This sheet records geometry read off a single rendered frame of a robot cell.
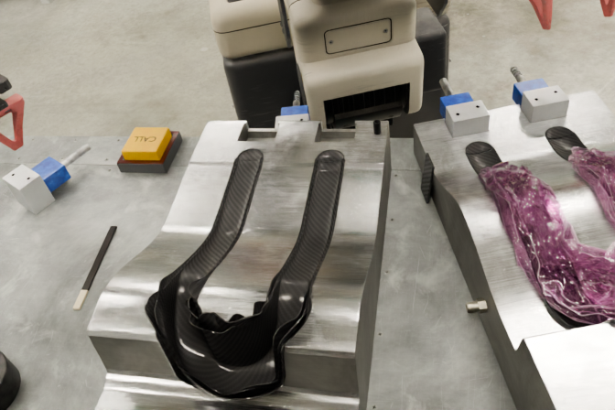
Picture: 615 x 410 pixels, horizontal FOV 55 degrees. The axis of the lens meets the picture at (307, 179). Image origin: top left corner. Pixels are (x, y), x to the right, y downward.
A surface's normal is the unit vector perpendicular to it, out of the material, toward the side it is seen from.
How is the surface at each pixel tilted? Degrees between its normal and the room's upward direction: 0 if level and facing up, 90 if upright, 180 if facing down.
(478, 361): 0
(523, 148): 0
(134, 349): 83
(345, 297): 14
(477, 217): 5
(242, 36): 90
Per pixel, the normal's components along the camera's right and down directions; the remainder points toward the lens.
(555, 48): -0.13, -0.72
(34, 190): 0.78, 0.35
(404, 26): 0.18, 0.76
